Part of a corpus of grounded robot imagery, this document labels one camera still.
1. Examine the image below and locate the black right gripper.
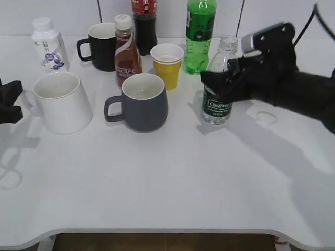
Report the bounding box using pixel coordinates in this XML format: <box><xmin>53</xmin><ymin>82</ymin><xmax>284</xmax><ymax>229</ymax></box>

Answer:
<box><xmin>200</xmin><ymin>22</ymin><xmax>301</xmax><ymax>105</ymax></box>

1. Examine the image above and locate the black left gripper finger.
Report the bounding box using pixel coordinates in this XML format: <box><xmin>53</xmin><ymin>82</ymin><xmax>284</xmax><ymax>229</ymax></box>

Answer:
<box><xmin>0</xmin><ymin>105</ymin><xmax>22</xmax><ymax>124</ymax></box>
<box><xmin>1</xmin><ymin>80</ymin><xmax>23</xmax><ymax>106</ymax></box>

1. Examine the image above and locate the clear water bottle green label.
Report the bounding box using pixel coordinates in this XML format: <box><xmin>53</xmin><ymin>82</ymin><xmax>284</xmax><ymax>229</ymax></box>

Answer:
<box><xmin>201</xmin><ymin>36</ymin><xmax>238</xmax><ymax>125</ymax></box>

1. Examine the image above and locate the white ceramic mug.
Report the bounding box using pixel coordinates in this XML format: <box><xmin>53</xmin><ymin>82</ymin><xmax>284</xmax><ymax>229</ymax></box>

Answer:
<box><xmin>32</xmin><ymin>72</ymin><xmax>93</xmax><ymax>135</ymax></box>

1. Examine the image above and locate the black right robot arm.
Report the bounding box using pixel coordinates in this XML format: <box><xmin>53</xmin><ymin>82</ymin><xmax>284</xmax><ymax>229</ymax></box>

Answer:
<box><xmin>200</xmin><ymin>22</ymin><xmax>334</xmax><ymax>132</ymax></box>

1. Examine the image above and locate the grey ceramic mug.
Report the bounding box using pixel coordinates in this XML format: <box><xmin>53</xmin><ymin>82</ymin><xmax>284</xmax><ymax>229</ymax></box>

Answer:
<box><xmin>104</xmin><ymin>73</ymin><xmax>169</xmax><ymax>132</ymax></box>

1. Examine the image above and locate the black ceramic mug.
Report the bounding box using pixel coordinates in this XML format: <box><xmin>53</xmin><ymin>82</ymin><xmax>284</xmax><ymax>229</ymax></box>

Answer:
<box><xmin>76</xmin><ymin>22</ymin><xmax>117</xmax><ymax>72</ymax></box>

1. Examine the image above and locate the white yogurt drink bottle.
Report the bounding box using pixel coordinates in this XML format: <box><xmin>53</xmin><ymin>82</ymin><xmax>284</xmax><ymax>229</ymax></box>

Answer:
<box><xmin>31</xmin><ymin>17</ymin><xmax>70</xmax><ymax>73</ymax></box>

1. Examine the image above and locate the green soda bottle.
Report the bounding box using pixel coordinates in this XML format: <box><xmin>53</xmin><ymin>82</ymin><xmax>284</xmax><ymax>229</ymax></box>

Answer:
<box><xmin>184</xmin><ymin>1</ymin><xmax>217</xmax><ymax>75</ymax></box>

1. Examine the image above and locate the yellow paper cup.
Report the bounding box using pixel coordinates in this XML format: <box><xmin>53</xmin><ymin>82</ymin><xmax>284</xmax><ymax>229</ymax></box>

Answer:
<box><xmin>150</xmin><ymin>43</ymin><xmax>184</xmax><ymax>90</ymax></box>

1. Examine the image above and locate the brown Nescafe coffee bottle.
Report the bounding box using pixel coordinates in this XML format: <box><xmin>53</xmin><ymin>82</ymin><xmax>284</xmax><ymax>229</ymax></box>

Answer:
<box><xmin>114</xmin><ymin>14</ymin><xmax>142</xmax><ymax>87</ymax></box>

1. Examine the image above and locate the dark cola bottle red label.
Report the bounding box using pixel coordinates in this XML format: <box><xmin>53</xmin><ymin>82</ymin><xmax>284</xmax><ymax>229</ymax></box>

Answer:
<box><xmin>131</xmin><ymin>0</ymin><xmax>158</xmax><ymax>56</ymax></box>

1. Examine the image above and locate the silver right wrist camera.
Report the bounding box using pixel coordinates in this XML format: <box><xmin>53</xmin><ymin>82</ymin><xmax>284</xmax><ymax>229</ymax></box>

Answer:
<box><xmin>241</xmin><ymin>30</ymin><xmax>263</xmax><ymax>54</ymax></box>

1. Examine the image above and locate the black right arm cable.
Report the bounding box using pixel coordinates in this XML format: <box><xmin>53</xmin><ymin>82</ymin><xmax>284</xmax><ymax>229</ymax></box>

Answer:
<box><xmin>292</xmin><ymin>3</ymin><xmax>335</xmax><ymax>79</ymax></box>

